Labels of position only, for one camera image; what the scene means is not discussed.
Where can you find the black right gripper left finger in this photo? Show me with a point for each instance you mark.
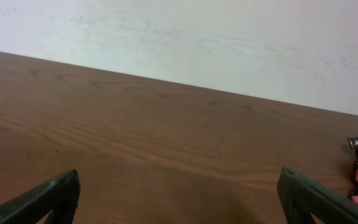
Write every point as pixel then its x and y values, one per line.
pixel 56 200

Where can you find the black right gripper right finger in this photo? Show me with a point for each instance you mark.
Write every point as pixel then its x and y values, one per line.
pixel 303 200

